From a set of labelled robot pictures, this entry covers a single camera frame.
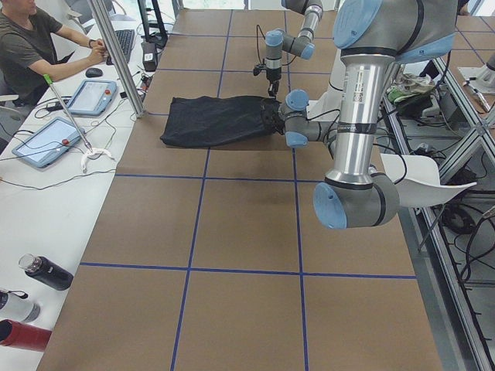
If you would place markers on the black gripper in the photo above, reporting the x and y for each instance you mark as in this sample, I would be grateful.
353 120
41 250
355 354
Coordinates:
269 116
273 75

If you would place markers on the black graphic t-shirt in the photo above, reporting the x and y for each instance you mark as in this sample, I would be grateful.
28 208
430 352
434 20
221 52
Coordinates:
205 122

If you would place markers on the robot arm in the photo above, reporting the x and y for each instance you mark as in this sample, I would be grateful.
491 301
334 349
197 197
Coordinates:
300 45
372 37

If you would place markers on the black power adapter box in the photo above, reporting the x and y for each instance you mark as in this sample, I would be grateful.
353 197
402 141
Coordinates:
149 57

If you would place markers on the black keyboard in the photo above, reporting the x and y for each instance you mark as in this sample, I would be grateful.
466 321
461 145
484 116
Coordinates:
126 39

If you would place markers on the white plastic chair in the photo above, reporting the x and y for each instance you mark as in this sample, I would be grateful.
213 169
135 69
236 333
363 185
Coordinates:
417 181

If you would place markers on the far teach pendant tablet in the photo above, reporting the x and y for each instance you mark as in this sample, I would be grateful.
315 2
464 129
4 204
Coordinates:
92 97

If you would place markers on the teach pendant tablet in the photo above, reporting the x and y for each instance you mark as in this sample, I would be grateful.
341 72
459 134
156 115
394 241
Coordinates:
92 97
48 144

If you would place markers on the black computer mouse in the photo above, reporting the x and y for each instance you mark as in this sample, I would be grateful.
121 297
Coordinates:
93 72

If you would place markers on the near teach pendant tablet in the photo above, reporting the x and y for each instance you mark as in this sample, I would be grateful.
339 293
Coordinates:
48 144

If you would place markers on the metal reacher grabber tool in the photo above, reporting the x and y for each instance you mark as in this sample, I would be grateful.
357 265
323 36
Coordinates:
91 153

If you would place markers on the seated person in grey shirt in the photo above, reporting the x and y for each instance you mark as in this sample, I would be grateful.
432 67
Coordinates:
28 52

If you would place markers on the black water bottle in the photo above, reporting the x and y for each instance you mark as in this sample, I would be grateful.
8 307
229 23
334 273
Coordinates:
45 271

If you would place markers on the white water bottle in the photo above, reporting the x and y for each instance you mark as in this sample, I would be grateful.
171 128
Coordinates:
18 309

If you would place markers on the red water bottle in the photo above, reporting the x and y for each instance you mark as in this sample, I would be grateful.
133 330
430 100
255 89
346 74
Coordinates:
22 336

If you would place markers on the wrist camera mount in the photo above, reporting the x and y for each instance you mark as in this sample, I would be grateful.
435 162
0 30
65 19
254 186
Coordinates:
259 68

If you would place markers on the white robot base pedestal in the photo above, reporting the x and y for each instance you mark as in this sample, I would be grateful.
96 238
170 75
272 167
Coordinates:
330 101

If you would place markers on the aluminium frame post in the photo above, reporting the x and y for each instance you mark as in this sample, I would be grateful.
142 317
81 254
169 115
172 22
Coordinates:
105 26

